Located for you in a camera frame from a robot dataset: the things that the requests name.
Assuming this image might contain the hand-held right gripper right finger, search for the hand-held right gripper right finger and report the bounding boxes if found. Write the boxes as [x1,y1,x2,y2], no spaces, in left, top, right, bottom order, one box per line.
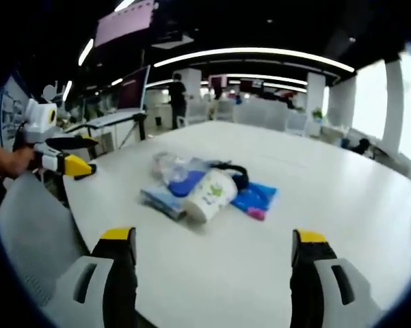
[289,228,384,328]

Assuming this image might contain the dark blue pouch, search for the dark blue pouch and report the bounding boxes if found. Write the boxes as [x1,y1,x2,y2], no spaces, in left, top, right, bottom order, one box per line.
[167,169,206,199]

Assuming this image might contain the clear plastic bag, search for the clear plastic bag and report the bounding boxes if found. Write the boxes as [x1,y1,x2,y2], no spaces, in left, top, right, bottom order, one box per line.
[151,151,213,187]

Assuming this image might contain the monitor screen on stand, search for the monitor screen on stand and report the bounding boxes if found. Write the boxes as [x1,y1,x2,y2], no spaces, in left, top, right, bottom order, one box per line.
[116,65,152,111]

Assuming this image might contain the black cable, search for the black cable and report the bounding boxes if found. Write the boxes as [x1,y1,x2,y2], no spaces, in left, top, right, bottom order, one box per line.
[210,161,250,189]

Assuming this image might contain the white paper cup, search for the white paper cup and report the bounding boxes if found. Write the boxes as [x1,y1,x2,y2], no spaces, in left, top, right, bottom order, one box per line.
[183,169,239,224]

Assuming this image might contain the black tripod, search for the black tripod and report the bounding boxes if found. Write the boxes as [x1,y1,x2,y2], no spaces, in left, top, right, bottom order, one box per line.
[118,113,148,150]

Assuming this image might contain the white table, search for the white table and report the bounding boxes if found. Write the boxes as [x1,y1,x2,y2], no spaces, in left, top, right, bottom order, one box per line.
[62,120,411,328]

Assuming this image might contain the person's left hand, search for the person's left hand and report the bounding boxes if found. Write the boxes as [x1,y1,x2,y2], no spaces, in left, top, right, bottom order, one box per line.
[0,138,36,178]

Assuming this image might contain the blue tissue packet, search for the blue tissue packet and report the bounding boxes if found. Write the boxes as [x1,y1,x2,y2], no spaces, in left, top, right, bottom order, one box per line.
[139,185,188,220]

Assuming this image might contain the blue pink printed packet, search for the blue pink printed packet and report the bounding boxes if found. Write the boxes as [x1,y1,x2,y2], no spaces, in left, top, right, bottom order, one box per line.
[230,180,280,221]

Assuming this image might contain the ceiling-mounted screen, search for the ceiling-mounted screen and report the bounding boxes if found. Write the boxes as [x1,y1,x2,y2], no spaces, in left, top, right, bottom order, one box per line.
[94,1,155,47]

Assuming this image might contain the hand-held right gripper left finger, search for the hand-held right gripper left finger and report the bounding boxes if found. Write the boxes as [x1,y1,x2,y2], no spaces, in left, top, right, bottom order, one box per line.
[42,226,138,328]

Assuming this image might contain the grey office chair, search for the grey office chair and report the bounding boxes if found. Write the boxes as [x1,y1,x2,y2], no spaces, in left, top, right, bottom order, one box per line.
[0,172,90,307]

